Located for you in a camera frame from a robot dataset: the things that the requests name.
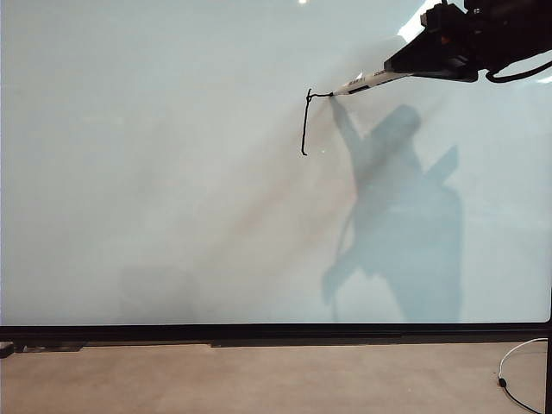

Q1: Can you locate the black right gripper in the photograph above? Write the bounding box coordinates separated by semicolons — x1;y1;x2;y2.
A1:
382;2;489;84

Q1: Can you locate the white marker pen black tip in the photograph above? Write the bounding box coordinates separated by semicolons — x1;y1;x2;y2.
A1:
328;67;407;98

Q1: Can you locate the black whiteboard stand leg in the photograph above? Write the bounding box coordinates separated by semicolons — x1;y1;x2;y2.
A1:
545;322;552;414

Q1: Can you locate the thick black cable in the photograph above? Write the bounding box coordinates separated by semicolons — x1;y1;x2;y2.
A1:
485;59;552;85

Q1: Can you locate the white cable with black connector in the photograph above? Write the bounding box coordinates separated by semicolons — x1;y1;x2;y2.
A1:
497;336;550;414

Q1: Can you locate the white glass whiteboard black frame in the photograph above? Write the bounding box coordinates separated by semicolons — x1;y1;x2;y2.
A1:
0;0;552;353

